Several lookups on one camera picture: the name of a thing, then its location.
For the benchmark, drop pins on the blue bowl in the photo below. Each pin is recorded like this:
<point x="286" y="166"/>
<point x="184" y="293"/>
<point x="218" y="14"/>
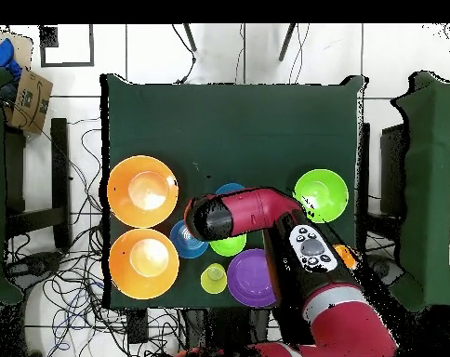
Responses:
<point x="229" y="187"/>
<point x="184" y="245"/>

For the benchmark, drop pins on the yellow cup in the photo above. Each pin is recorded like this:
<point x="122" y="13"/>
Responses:
<point x="214" y="279"/>

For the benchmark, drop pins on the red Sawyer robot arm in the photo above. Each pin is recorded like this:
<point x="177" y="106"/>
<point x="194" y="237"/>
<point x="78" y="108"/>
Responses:
<point x="284" y="260"/>

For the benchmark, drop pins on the large orange bowl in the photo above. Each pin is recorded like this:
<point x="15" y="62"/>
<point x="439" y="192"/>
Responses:
<point x="144" y="264"/>
<point x="142" y="191"/>

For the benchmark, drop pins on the small green bowl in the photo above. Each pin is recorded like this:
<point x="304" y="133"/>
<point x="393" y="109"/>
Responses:
<point x="228" y="247"/>

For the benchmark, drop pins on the purple bowl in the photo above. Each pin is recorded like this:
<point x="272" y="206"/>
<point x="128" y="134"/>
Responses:
<point x="247" y="279"/>

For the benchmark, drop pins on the dark green table cloth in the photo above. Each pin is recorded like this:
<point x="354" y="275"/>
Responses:
<point x="228" y="122"/>

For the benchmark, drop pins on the black power strip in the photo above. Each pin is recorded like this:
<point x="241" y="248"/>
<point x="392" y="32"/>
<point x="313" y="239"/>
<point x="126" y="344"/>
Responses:
<point x="137" y="325"/>

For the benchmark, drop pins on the black bench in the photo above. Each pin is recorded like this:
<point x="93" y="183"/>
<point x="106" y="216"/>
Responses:
<point x="59" y="167"/>

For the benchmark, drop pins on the large green bowl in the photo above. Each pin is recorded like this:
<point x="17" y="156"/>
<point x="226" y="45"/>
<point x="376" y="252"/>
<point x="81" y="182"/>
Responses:
<point x="325" y="193"/>

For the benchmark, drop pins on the orange cup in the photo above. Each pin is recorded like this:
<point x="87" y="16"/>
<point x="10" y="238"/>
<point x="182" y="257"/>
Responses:
<point x="346" y="256"/>

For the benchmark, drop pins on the black tripod leg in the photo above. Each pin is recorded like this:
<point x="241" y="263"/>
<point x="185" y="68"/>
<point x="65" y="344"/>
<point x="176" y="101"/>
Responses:
<point x="286" y="41"/>
<point x="190" y="37"/>

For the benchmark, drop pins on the cardboard box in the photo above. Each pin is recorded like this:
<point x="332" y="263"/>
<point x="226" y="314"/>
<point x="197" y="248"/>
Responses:
<point x="29" y="100"/>

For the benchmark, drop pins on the blue cloth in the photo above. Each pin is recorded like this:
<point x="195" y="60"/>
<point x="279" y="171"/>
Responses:
<point x="2" y="55"/>

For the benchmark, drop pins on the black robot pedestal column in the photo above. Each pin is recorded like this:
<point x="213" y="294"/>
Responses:
<point x="225" y="331"/>

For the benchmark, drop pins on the black pedestal foot with knob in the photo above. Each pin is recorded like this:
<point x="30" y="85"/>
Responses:
<point x="35" y="264"/>

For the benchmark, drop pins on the black square frame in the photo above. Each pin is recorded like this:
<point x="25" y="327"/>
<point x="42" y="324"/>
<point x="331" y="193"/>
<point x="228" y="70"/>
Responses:
<point x="41" y="46"/>

